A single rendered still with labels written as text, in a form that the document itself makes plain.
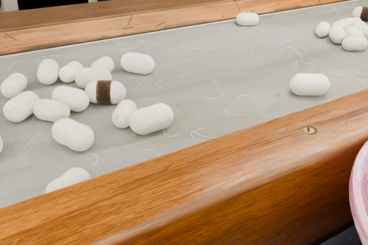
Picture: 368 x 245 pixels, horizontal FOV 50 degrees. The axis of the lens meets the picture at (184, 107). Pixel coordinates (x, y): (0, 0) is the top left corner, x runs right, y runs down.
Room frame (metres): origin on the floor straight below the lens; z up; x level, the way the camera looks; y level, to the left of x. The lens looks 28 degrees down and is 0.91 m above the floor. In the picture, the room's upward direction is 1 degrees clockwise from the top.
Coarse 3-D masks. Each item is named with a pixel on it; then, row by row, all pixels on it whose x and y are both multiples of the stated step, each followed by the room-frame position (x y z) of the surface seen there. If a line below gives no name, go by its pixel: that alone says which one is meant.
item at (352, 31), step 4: (348, 28) 0.53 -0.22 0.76; (352, 28) 0.52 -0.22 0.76; (356, 28) 0.52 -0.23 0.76; (348, 32) 0.52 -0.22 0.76; (352, 32) 0.51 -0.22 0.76; (356, 32) 0.51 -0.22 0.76; (360, 32) 0.51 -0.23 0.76; (348, 36) 0.51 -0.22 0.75; (352, 36) 0.50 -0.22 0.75; (356, 36) 0.50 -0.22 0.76; (360, 36) 0.50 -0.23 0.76; (364, 36) 0.51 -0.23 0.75
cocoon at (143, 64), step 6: (126, 54) 0.40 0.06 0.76; (132, 54) 0.40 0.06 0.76; (138, 54) 0.40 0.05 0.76; (144, 54) 0.40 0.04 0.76; (120, 60) 0.40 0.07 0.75; (126, 60) 0.40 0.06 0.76; (132, 60) 0.40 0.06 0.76; (138, 60) 0.39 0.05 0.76; (144, 60) 0.39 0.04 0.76; (150, 60) 0.40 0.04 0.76; (126, 66) 0.40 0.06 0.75; (132, 66) 0.39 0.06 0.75; (138, 66) 0.39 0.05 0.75; (144, 66) 0.39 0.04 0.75; (150, 66) 0.39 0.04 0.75; (132, 72) 0.40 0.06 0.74; (138, 72) 0.39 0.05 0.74; (144, 72) 0.39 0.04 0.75; (150, 72) 0.40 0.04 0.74
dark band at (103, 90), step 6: (96, 84) 0.33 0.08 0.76; (102, 84) 0.33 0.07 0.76; (108, 84) 0.33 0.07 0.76; (96, 90) 0.32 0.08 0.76; (102, 90) 0.32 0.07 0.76; (108, 90) 0.32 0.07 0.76; (96, 96) 0.32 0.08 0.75; (102, 96) 0.32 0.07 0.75; (108, 96) 0.32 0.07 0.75; (102, 102) 0.32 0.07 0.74; (108, 102) 0.32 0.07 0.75
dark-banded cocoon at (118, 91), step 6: (90, 84) 0.33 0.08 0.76; (114, 84) 0.33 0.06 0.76; (120, 84) 0.33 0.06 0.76; (90, 90) 0.32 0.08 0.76; (114, 90) 0.32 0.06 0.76; (120, 90) 0.32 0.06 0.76; (90, 96) 0.32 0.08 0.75; (114, 96) 0.32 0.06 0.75; (120, 96) 0.32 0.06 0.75; (96, 102) 0.32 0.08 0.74; (114, 102) 0.32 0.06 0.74
